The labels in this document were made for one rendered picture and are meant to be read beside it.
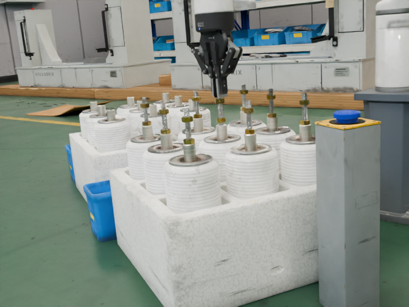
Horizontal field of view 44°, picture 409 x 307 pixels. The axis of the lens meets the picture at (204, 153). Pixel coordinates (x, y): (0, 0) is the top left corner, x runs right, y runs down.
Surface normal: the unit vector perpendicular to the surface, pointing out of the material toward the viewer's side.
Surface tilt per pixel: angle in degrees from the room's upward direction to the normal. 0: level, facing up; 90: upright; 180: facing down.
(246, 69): 90
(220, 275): 90
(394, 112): 90
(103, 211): 92
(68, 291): 0
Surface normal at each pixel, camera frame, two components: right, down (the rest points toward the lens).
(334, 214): -0.91, 0.16
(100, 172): 0.40, 0.18
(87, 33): 0.76, 0.10
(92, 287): -0.07, -0.97
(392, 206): -0.64, 0.22
